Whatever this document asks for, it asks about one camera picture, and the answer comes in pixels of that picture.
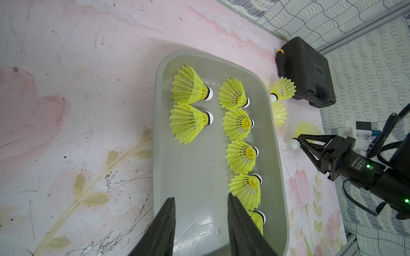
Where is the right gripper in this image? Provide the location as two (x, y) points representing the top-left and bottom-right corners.
(297, 134), (410, 219)

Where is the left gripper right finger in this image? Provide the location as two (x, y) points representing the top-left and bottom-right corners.
(227, 194), (275, 256)

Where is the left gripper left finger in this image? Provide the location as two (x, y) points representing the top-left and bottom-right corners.
(129, 197), (176, 256)

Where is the yellow shuttlecock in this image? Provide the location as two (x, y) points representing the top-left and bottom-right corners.
(270, 77), (296, 102)
(170, 102), (214, 144)
(218, 77), (250, 109)
(248, 210), (267, 235)
(290, 122), (322, 149)
(271, 101), (287, 128)
(171, 65), (214, 104)
(226, 140), (259, 175)
(229, 173), (263, 211)
(223, 108), (255, 140)

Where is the grey plastic storage box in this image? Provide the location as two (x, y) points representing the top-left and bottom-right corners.
(153, 50), (289, 256)

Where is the black plastic tool case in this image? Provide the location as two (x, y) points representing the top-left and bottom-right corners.
(281, 37), (336, 108)

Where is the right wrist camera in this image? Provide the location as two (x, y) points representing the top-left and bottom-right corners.
(342, 102), (410, 159)

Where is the black handled screwdriver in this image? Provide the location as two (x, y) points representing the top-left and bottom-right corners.
(275, 49), (286, 77)

